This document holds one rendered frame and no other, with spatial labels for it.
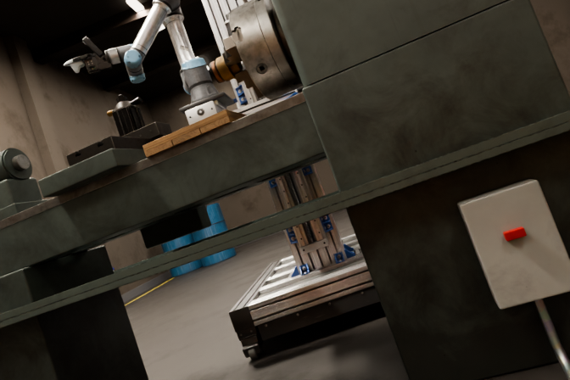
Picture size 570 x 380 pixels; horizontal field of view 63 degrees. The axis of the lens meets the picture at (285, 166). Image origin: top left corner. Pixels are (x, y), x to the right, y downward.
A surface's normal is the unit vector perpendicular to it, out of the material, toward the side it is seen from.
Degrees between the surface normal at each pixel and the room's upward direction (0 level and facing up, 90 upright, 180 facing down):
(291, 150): 90
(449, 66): 90
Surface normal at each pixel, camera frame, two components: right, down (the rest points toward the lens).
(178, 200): -0.26, 0.02
